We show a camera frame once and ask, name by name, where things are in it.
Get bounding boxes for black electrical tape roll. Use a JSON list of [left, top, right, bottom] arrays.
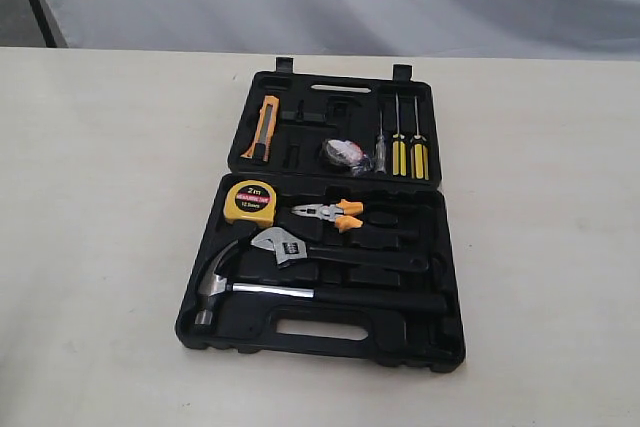
[[320, 138, 374, 177]]

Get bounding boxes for black plastic tool case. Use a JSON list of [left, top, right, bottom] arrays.
[[175, 57, 466, 373]]

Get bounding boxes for adjustable wrench black handle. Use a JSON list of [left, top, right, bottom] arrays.
[[250, 227, 429, 273]]

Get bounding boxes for claw hammer black handle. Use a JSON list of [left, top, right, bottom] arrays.
[[194, 240, 448, 326]]

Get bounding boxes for clear voltage tester screwdriver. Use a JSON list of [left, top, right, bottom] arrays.
[[375, 109, 386, 173]]

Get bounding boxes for yellow tape measure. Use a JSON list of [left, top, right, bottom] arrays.
[[223, 180, 277, 229]]

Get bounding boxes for orange utility knife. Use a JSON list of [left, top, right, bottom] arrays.
[[241, 95, 280, 163]]

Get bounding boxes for yellow black screwdriver left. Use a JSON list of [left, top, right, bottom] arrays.
[[392, 94, 407, 177]]

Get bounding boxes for yellow black screwdriver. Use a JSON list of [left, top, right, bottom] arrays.
[[410, 97, 429, 180], [392, 94, 407, 177]]

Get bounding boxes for yellow black screwdriver right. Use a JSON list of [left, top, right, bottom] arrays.
[[410, 97, 429, 180]]

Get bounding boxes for grey backdrop cloth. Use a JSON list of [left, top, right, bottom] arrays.
[[45, 0, 639, 60]]

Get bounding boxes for pliers with orange handles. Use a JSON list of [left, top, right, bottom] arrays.
[[291, 199, 364, 233]]

